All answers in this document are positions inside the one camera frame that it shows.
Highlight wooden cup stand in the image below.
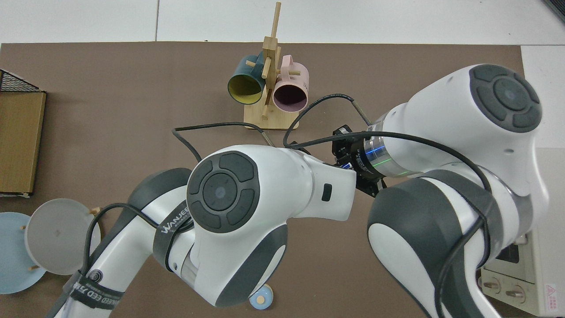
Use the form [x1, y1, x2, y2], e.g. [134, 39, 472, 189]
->
[244, 1, 301, 130]

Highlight pink cup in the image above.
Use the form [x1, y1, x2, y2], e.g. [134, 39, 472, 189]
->
[272, 55, 309, 113]

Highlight dark blue cup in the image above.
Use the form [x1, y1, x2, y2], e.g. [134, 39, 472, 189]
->
[227, 54, 267, 105]

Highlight small blue round bell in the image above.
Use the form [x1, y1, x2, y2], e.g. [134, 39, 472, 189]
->
[249, 285, 274, 310]

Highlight pale toaster oven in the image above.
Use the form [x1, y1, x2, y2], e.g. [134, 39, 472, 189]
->
[479, 148, 565, 317]

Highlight brown table cloth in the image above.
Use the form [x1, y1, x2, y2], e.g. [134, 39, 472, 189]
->
[0, 42, 528, 318]

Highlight black flat panel edge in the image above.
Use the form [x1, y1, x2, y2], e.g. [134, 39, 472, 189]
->
[544, 0, 565, 23]

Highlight wooden plate rack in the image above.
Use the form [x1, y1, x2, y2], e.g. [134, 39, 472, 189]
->
[20, 206, 104, 271]

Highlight grey plate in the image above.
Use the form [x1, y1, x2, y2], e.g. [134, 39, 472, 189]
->
[24, 198, 101, 276]

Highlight light blue plate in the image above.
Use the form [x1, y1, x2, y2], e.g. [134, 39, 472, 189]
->
[0, 212, 47, 295]

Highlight wire basket with wooden floor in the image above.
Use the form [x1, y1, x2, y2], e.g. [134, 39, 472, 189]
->
[0, 68, 47, 198]

